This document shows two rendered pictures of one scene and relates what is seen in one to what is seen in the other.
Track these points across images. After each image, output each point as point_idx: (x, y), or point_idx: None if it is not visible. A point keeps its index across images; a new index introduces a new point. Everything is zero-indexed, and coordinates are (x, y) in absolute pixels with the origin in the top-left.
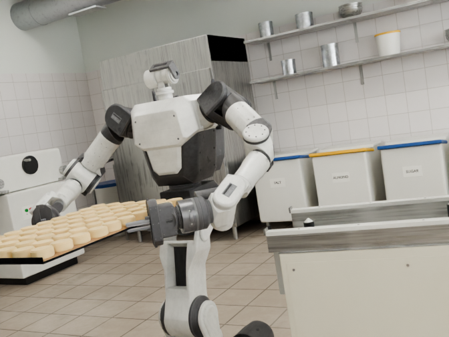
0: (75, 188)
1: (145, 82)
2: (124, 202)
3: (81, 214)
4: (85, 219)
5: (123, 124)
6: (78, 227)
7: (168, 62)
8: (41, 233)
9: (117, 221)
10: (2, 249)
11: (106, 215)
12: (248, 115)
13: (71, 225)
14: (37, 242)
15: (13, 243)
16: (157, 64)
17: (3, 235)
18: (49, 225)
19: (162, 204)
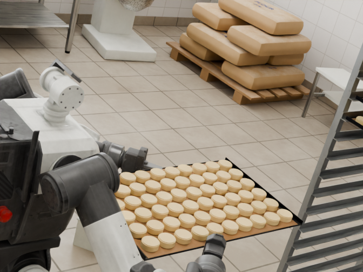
0: None
1: (81, 100)
2: (128, 217)
3: (178, 221)
4: (183, 196)
5: None
6: (195, 180)
7: (61, 62)
8: (222, 196)
9: (168, 168)
10: (249, 182)
11: (165, 191)
12: None
13: (197, 192)
14: (227, 176)
15: (242, 190)
16: (69, 70)
17: (251, 224)
18: (213, 211)
19: (136, 149)
